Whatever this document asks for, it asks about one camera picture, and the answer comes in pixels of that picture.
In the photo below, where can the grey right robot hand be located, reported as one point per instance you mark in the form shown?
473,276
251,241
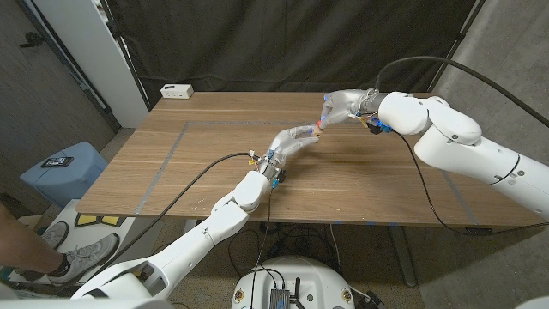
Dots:
347,105

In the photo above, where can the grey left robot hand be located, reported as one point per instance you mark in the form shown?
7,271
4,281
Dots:
285,143

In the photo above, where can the wooden block with holes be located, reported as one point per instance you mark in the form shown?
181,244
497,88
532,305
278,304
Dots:
316,133

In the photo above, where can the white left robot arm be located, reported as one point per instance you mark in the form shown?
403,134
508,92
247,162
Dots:
201,240

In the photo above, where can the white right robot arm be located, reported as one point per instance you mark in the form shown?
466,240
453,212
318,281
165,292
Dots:
463,141

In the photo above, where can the black backdrop curtain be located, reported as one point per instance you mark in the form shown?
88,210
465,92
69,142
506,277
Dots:
291,43

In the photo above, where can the white power strip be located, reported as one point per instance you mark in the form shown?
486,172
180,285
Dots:
176,91

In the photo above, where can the white table leg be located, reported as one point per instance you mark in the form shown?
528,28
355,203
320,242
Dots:
191,225

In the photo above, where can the black backdrop stand pole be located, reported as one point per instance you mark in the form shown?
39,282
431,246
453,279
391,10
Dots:
459,38
124,56

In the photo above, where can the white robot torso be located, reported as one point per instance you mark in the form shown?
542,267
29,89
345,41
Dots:
296,274

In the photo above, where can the grey table leg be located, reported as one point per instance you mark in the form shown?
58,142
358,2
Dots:
403,257

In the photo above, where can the black desk control panel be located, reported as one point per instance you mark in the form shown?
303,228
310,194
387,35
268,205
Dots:
479,232

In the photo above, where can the white pillar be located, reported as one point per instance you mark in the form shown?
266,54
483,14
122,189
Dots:
94,51

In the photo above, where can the grey sneaker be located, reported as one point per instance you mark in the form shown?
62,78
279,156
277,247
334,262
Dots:
92,253
55,235

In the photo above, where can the blue stool with phone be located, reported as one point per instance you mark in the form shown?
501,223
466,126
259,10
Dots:
64,180

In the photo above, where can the black phone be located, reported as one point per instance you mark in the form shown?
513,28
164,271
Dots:
57,162

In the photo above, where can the black wall rail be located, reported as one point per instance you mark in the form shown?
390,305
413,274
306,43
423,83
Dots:
64,60

